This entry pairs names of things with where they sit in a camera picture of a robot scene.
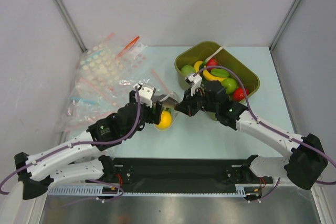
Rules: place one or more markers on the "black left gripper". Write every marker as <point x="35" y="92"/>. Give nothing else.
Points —
<point x="153" y="117"/>

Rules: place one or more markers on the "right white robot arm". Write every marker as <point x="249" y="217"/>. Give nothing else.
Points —
<point x="302" y="157"/>

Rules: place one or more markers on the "olive green plastic bin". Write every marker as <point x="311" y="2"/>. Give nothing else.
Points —
<point x="183" y="58"/>

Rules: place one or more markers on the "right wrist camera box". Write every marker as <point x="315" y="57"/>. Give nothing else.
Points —
<point x="195" y="81"/>

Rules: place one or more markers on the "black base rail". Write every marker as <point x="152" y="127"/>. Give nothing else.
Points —
<point x="183" y="176"/>

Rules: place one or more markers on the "orange toy fruit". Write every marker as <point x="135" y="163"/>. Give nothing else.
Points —
<point x="165" y="121"/>

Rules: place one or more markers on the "yellow toy banana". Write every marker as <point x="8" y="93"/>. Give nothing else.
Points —
<point x="209" y="77"/>
<point x="197" y="65"/>

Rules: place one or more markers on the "pile of clear zip bags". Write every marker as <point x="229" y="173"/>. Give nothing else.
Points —
<point x="104" y="76"/>

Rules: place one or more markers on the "clear white-dotted zip bag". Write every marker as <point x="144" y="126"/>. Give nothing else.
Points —
<point x="129" y="116"/>

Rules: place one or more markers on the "light green toy cabbage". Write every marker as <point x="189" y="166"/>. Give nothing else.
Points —
<point x="187" y="69"/>

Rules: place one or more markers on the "green toy apple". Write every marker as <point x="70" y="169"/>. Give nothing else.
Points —
<point x="230" y="85"/>

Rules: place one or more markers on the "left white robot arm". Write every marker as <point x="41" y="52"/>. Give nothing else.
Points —
<point x="81" y="158"/>

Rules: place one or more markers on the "red toy apple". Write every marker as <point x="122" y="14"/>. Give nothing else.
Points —
<point x="239" y="94"/>

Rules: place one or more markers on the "grey toy fish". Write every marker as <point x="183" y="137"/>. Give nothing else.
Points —
<point x="168" y="102"/>

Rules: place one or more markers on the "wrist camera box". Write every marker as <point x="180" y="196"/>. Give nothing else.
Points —
<point x="144" y="93"/>
<point x="195" y="81"/>

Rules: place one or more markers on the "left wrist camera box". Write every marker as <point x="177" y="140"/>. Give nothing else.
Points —
<point x="144" y="93"/>

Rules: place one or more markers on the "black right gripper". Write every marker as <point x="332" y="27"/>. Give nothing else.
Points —
<point x="189" y="102"/>

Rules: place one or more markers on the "white slotted cable duct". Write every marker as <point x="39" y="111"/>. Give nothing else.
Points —
<point x="84" y="190"/>

